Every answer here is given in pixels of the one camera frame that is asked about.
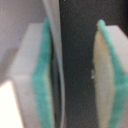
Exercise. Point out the gripper white green-padded left finger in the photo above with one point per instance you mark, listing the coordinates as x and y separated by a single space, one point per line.
32 75

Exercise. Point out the gripper white green-padded right finger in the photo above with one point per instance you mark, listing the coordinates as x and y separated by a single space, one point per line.
110 59

